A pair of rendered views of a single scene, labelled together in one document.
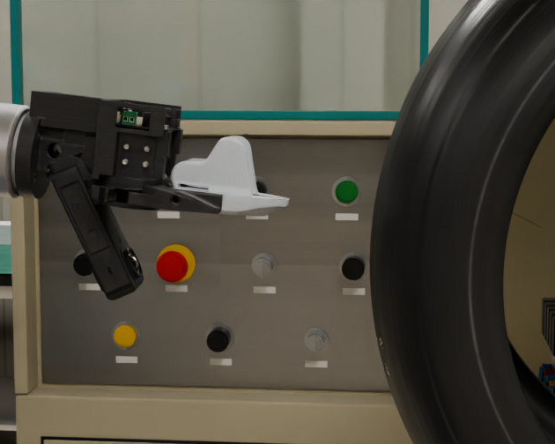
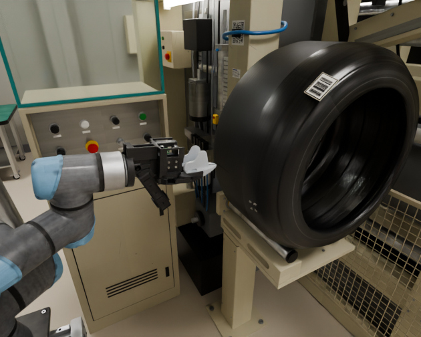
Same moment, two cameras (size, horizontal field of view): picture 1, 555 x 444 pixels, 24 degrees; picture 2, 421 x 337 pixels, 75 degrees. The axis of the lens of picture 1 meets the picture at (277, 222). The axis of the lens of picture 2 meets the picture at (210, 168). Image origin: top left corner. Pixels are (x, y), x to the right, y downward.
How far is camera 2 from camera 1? 0.65 m
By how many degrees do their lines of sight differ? 38
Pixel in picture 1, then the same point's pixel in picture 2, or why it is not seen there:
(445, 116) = (288, 142)
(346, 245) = (144, 131)
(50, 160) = (137, 172)
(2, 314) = not seen: outside the picture
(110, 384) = not seen: hidden behind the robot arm
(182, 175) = (188, 167)
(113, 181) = (166, 176)
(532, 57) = (316, 122)
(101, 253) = (160, 198)
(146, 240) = (80, 140)
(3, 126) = (120, 166)
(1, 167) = (123, 182)
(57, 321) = not seen: hidden behind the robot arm
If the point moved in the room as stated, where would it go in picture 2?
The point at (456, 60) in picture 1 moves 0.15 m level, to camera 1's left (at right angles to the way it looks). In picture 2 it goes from (289, 122) to (234, 136)
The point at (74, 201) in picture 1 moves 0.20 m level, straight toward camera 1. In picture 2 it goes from (149, 184) to (217, 230)
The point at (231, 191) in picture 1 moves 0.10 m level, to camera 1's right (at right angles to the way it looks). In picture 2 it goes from (204, 168) to (238, 158)
